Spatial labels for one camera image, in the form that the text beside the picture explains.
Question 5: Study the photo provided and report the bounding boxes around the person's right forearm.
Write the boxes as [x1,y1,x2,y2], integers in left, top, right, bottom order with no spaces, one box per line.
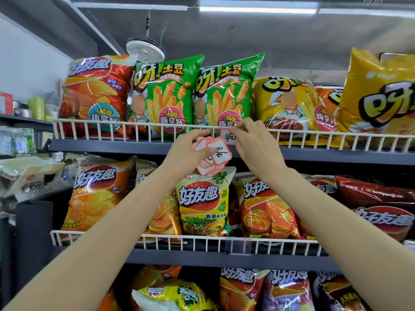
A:
[269,168,415,311]

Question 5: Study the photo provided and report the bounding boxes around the orange yellow potato stick bag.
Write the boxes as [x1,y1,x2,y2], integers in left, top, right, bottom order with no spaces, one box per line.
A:
[304,86,349,149]

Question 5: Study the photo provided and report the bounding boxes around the clear plastic containers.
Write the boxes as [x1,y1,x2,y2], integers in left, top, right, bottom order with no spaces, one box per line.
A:
[44,91,62,122]

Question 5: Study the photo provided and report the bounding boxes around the white wire shelf fence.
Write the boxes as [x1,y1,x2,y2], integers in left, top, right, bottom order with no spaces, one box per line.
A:
[53,119,415,153]
[49,229,328,256]

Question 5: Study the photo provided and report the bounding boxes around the dark brown chip bag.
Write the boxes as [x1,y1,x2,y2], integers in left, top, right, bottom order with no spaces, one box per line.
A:
[310,271,372,311]

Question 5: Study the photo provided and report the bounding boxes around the orange yellow chip bag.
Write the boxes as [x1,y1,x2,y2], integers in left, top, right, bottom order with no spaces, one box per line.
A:
[61,157,135,239]

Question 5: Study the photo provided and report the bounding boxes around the stack of green cups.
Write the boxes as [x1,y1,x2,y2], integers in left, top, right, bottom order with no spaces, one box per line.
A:
[27,96,46,121]

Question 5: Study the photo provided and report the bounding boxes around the person's left hand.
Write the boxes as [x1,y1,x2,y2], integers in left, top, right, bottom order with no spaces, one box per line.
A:
[160,128,221,182]

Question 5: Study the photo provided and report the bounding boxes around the single red-bordered white label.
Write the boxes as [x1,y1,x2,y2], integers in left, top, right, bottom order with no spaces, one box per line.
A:
[220,127,240,147]

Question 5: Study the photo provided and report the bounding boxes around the large red chip bag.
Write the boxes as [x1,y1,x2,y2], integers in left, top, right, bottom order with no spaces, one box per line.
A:
[58,54,137,139]

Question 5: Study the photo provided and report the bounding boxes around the dark side shelf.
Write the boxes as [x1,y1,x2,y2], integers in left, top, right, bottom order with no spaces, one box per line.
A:
[0,113,54,311]

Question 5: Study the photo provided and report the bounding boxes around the dark red chip bag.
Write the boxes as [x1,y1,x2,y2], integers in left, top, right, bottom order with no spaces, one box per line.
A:
[335,175,415,242]

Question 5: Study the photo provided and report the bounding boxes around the large yellow potato stick bag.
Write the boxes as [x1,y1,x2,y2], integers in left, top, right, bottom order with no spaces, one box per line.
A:
[335,48,415,150]
[251,76,317,147]

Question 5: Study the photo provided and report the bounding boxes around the stack of red-bordered price tags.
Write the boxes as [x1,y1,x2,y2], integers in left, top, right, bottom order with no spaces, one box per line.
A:
[192,136,233,178]

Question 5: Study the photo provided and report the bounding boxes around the large green potato stick bag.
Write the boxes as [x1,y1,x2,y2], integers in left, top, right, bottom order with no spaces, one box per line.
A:
[193,52,266,127]
[129,54,205,140]

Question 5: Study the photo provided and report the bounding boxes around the white round ceiling fan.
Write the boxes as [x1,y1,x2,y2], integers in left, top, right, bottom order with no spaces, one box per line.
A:
[125,11,166,64]

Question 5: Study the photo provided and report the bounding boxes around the ceiling tube light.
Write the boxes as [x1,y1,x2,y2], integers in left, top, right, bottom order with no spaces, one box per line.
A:
[198,0,320,15]
[73,2,188,12]
[319,8,415,19]

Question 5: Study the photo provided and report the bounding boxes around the metal pot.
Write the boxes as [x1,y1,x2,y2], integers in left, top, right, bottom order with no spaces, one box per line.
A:
[13,100,33,119]

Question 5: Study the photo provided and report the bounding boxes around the blue white packaged goods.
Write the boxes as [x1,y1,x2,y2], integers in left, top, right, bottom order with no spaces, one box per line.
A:
[0,126,54,156]

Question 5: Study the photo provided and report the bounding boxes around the yellow white chip bag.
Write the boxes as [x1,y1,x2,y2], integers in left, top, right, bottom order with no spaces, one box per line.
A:
[131,279,218,311]

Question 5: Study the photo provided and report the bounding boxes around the yellow green chip bag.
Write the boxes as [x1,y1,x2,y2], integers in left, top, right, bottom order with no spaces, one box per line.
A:
[176,166,236,238]

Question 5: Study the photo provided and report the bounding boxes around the red box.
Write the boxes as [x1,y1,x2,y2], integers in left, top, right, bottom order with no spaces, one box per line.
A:
[0,92,14,116]

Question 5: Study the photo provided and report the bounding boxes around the orange white chip bag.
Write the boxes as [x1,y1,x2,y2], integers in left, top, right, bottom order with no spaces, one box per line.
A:
[96,288,121,311]

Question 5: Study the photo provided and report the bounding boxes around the red orange chip bag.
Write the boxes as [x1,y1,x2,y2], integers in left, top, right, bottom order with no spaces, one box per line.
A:
[234,175,303,241]
[293,175,339,241]

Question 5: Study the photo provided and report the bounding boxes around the person's right hand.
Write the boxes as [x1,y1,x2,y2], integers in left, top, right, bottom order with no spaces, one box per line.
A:
[229,118,289,185]

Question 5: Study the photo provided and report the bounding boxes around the dark grey metal shelf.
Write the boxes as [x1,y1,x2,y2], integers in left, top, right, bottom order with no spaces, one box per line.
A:
[48,118,415,311]

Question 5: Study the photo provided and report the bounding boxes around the person's left forearm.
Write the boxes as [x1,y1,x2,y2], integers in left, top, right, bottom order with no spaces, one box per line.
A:
[1,168,195,311]

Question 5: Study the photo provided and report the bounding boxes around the white snack bag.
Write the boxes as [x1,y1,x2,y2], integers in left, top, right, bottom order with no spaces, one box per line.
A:
[0,156,66,203]

